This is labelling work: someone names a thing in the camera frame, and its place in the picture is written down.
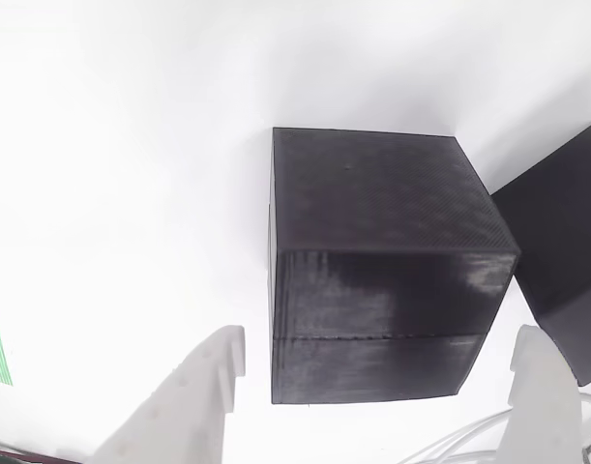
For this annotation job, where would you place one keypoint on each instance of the black cube with rounded edges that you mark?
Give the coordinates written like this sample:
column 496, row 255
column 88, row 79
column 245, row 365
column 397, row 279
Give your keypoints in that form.
column 566, row 241

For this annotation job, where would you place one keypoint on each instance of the black cube with seam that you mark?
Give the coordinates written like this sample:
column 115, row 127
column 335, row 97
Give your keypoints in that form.
column 387, row 241

